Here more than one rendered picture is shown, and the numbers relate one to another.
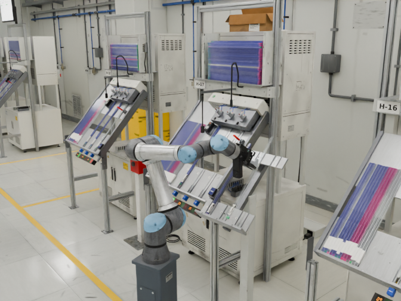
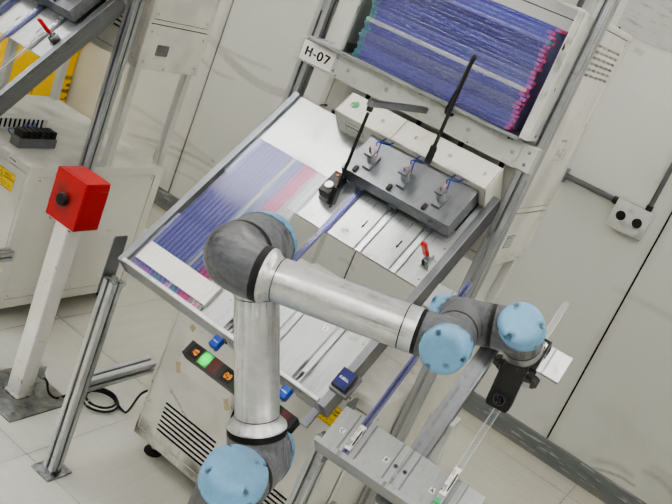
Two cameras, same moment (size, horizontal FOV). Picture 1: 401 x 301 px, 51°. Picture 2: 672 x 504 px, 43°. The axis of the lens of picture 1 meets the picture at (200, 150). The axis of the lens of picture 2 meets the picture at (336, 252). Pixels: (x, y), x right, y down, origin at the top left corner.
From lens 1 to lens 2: 113 cm
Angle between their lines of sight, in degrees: 23
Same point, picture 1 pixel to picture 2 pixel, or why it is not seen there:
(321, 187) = not seen: hidden behind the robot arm
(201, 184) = (300, 341)
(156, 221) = (249, 483)
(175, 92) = (187, 25)
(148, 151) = (308, 293)
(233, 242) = not seen: hidden behind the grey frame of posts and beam
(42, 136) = not seen: outside the picture
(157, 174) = (265, 335)
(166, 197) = (269, 404)
